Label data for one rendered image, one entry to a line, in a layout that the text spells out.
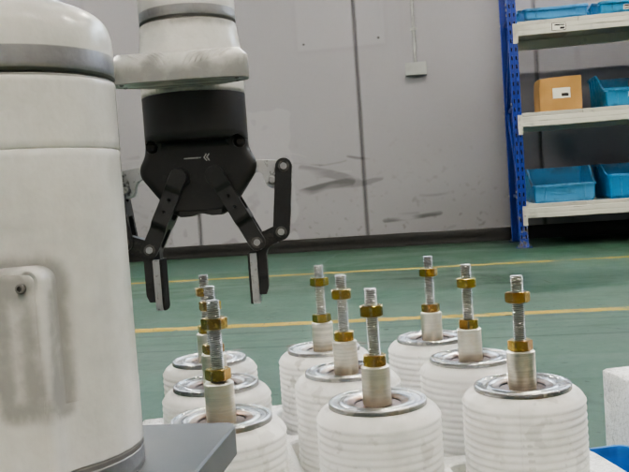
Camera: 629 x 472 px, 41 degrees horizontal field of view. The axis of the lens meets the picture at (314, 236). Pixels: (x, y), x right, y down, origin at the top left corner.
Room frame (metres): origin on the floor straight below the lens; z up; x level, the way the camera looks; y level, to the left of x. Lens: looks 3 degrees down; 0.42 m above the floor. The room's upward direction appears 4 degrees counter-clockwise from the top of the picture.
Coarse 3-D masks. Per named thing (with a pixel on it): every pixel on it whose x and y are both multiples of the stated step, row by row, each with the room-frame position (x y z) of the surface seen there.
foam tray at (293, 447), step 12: (276, 408) 0.92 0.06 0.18; (144, 420) 0.91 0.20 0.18; (156, 420) 0.91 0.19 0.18; (288, 444) 0.79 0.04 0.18; (288, 456) 0.75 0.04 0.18; (456, 456) 0.72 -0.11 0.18; (600, 456) 0.69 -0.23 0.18; (300, 468) 0.71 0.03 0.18; (456, 468) 0.70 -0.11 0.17; (600, 468) 0.66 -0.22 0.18; (612, 468) 0.66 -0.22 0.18
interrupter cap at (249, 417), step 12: (204, 408) 0.65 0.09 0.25; (240, 408) 0.64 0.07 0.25; (252, 408) 0.64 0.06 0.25; (264, 408) 0.63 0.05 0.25; (180, 420) 0.62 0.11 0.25; (192, 420) 0.62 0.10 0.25; (204, 420) 0.63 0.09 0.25; (240, 420) 0.62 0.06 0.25; (252, 420) 0.61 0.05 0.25; (264, 420) 0.60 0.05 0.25; (240, 432) 0.59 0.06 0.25
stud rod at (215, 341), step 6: (210, 300) 0.62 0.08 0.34; (216, 300) 0.62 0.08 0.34; (210, 306) 0.62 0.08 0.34; (216, 306) 0.62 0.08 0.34; (210, 312) 0.62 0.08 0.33; (216, 312) 0.62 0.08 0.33; (210, 336) 0.62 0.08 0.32; (216, 336) 0.62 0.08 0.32; (210, 342) 0.62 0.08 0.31; (216, 342) 0.62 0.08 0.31; (210, 348) 0.62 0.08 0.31; (216, 348) 0.62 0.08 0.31; (222, 348) 0.62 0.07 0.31; (216, 354) 0.62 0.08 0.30; (222, 354) 0.62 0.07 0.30; (216, 360) 0.62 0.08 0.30; (222, 360) 0.62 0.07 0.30; (216, 366) 0.62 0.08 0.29; (222, 366) 0.62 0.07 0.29
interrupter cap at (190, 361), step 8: (232, 352) 0.88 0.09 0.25; (240, 352) 0.87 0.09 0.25; (176, 360) 0.86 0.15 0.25; (184, 360) 0.86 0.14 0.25; (192, 360) 0.86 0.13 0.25; (232, 360) 0.84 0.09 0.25; (240, 360) 0.84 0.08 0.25; (184, 368) 0.82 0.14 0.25; (192, 368) 0.82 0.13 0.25; (200, 368) 0.82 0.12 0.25
